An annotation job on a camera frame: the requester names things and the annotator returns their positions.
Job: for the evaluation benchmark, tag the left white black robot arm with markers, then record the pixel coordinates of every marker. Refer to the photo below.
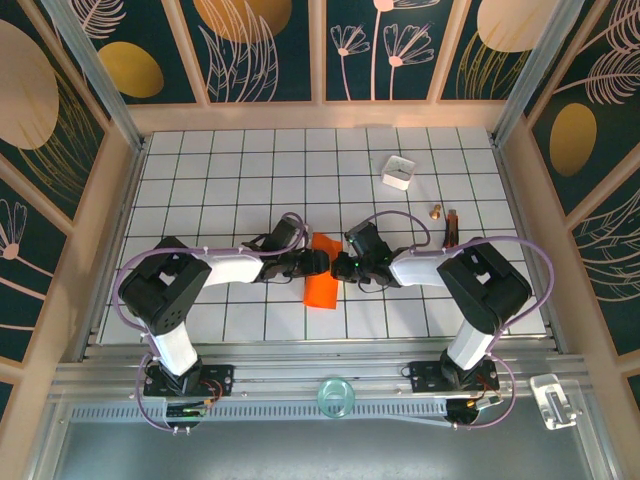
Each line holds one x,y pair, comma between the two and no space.
165,300

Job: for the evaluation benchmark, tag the aluminium frame post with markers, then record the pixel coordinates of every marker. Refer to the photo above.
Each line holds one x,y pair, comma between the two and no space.
537,65
95,65

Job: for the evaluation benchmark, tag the small brass bolt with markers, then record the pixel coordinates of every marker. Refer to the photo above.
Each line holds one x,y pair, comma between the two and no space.
434,213

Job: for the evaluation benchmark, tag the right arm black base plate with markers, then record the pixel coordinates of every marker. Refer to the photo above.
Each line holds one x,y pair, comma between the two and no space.
425,377

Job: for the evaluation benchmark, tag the aluminium side rail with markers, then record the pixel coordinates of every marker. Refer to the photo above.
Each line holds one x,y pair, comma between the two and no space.
112,250
527,240

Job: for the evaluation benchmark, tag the clear green glass cup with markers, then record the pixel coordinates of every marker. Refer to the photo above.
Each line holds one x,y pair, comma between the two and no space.
336,400

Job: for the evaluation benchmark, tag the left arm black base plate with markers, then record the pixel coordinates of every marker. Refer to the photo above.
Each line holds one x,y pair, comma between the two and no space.
222,380

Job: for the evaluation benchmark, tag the aluminium table edge rail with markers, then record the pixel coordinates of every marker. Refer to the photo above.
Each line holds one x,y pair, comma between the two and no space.
300,365

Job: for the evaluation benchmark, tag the white plastic clip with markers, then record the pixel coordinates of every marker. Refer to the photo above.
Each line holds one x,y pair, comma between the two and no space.
555,400

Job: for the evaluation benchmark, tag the white square open container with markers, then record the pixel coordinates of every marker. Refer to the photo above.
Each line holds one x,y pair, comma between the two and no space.
397,183

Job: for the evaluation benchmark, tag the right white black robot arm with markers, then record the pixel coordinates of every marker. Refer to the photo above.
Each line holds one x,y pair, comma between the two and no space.
485,285

